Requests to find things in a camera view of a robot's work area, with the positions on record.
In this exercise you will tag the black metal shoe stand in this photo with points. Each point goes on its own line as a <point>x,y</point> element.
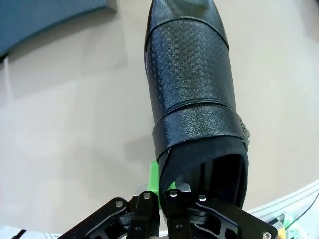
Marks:
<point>49,17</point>

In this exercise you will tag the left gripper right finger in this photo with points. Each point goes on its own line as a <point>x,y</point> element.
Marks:
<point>179,214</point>

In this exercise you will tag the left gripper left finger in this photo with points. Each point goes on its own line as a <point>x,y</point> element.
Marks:
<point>144,211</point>

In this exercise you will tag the white table edge rail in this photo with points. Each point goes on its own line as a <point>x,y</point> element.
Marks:
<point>286,201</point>

